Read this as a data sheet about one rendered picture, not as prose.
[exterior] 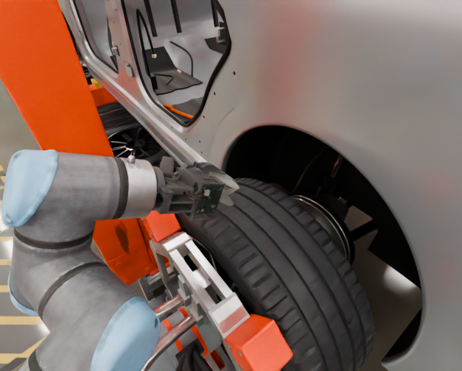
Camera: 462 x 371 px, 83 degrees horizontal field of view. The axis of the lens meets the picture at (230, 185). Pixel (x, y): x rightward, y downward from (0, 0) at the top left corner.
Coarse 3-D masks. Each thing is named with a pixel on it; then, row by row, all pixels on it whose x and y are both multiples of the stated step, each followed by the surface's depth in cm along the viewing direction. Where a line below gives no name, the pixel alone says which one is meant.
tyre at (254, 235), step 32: (256, 192) 68; (192, 224) 65; (224, 224) 59; (256, 224) 60; (288, 224) 59; (320, 224) 61; (224, 256) 56; (256, 256) 54; (288, 256) 55; (320, 256) 56; (256, 288) 50; (288, 288) 52; (320, 288) 54; (352, 288) 57; (288, 320) 49; (320, 320) 52; (352, 320) 56; (320, 352) 52; (352, 352) 57
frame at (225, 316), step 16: (176, 240) 63; (192, 240) 63; (160, 256) 83; (176, 256) 60; (192, 256) 61; (160, 272) 94; (176, 272) 94; (192, 272) 57; (208, 272) 57; (192, 288) 54; (224, 288) 54; (208, 304) 52; (224, 304) 52; (240, 304) 52; (224, 320) 49; (240, 320) 51; (224, 336) 49; (224, 352) 89; (224, 368) 87
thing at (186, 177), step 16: (160, 176) 40; (176, 176) 47; (192, 176) 43; (208, 176) 47; (160, 192) 39; (176, 192) 42; (192, 192) 43; (208, 192) 43; (160, 208) 39; (176, 208) 41; (192, 208) 43; (208, 208) 45
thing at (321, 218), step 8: (296, 200) 92; (304, 200) 89; (312, 200) 89; (312, 208) 87; (320, 208) 87; (320, 216) 86; (328, 216) 84; (328, 224) 84; (336, 224) 84; (328, 232) 86; (336, 232) 83; (344, 232) 84; (336, 240) 84; (344, 240) 84; (344, 248) 83
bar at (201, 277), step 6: (198, 270) 60; (198, 276) 59; (204, 276) 59; (204, 282) 58; (204, 288) 57; (210, 288) 59; (210, 294) 61; (216, 294) 63; (216, 300) 65; (204, 312) 64; (204, 318) 66
